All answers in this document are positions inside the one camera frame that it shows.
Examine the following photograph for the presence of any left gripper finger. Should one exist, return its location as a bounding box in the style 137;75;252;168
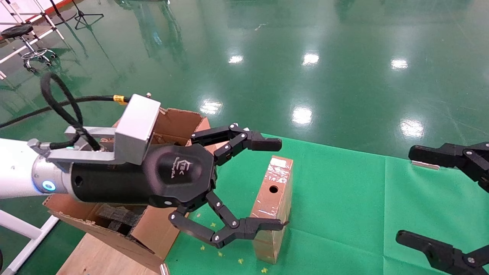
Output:
169;191;285;249
190;123;282;167

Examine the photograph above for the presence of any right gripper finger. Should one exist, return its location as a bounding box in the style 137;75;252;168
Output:
396;229;489;275
408;142;489;191

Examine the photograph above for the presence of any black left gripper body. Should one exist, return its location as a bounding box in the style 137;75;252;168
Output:
71;143;218;210

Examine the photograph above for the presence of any small taped cardboard box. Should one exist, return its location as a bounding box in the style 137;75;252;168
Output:
250;155;294;265

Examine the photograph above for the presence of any large open cardboard carton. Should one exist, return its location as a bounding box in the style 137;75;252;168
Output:
43;108;211;273

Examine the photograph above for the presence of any black foam block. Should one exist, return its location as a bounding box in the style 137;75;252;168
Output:
96;204;142;234

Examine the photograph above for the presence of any green table cloth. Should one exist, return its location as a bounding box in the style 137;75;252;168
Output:
164;132;489;275

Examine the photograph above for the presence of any black tripod stand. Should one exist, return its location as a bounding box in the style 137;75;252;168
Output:
72;0;104;30

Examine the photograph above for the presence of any black round stool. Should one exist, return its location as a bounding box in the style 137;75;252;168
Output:
1;24;58;74

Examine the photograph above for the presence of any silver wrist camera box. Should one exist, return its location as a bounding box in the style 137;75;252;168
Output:
46;94;162;165

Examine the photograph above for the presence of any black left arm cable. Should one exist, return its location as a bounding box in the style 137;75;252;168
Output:
0;72;130;151

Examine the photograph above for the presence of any white table leg frame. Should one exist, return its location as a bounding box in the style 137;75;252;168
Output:
0;210;58;275

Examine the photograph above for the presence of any white tube frame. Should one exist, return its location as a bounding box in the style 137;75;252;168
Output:
0;0;65;63

